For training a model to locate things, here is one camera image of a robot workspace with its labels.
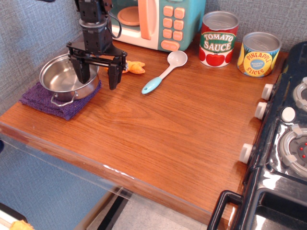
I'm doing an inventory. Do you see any white stove knob rear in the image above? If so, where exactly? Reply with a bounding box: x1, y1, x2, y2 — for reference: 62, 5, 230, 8
261, 84, 274, 101

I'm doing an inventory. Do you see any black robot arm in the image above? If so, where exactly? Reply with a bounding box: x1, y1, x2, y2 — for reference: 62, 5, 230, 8
66, 0, 127, 90

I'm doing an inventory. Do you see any orange plush shrimp toy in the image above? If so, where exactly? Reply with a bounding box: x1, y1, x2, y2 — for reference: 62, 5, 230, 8
122, 61, 145, 74

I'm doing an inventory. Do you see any purple folded cloth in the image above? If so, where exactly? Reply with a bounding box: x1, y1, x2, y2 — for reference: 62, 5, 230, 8
19, 80, 101, 121

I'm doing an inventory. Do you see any white spoon teal handle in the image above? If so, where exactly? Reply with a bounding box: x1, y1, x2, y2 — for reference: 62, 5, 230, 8
141, 51, 188, 94

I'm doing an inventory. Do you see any white stove knob middle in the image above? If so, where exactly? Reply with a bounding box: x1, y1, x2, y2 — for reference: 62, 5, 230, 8
254, 102, 267, 120

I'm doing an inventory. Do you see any tomato sauce can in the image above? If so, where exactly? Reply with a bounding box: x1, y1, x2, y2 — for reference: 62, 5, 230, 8
199, 11, 239, 68

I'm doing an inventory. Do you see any yellow plush object corner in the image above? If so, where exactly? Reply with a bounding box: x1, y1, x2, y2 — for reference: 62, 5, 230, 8
9, 220, 34, 230

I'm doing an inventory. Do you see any white stove knob front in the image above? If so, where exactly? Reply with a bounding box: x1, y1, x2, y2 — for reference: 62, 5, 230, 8
239, 143, 253, 164

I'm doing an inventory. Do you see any pineapple slices can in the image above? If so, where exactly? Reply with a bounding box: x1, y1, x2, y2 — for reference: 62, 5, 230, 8
237, 32, 282, 77

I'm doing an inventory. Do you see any stainless steel pot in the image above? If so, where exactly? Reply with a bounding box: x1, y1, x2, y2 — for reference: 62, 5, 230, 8
39, 54, 99, 107

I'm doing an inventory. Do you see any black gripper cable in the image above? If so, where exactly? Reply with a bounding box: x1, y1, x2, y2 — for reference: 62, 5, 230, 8
106, 11, 122, 39

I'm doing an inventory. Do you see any black toy stove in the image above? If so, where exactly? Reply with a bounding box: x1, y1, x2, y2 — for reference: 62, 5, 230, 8
208, 42, 307, 230

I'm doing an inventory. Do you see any white stove knob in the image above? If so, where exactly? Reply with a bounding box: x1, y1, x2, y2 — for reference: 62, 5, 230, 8
261, 84, 274, 101
239, 143, 253, 164
254, 102, 267, 120

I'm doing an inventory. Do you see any toy microwave teal white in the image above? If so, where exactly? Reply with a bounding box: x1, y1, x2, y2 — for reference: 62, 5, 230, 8
110, 0, 206, 52

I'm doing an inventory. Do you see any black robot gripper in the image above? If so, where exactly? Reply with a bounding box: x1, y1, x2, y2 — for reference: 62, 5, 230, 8
67, 20, 128, 90

